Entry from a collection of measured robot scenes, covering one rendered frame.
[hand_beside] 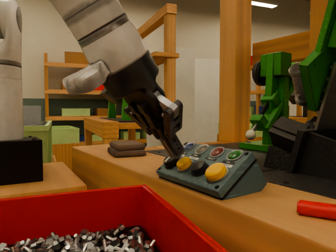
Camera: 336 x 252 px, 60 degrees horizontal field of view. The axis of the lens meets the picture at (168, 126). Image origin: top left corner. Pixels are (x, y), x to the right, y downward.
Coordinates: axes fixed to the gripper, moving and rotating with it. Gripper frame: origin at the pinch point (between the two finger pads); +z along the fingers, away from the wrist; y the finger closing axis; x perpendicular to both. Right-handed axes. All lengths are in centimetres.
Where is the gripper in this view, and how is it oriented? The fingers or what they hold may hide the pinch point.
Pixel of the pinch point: (172, 145)
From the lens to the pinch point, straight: 44.0
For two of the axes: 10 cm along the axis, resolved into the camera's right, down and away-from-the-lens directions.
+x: -6.8, 6.1, -4.2
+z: 4.7, 7.9, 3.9
